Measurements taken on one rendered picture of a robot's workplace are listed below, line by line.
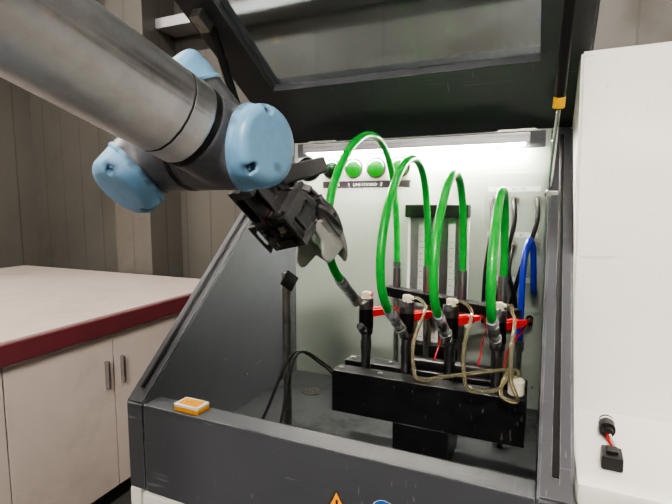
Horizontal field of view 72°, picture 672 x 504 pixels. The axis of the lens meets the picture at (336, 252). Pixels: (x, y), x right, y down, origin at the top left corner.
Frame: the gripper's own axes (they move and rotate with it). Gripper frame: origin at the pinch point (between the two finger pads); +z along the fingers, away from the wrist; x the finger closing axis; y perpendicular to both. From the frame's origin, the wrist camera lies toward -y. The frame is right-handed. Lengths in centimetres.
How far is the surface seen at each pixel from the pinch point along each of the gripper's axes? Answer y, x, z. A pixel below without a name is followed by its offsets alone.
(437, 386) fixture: 8.2, 6.7, 27.6
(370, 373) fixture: 7.4, -5.5, 24.6
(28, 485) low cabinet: 40, -148, 44
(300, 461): 27.8, -5.0, 13.8
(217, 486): 33.1, -21.3, 15.0
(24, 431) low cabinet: 27, -144, 30
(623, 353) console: 0.2, 34.2, 31.2
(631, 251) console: -12.8, 37.4, 23.1
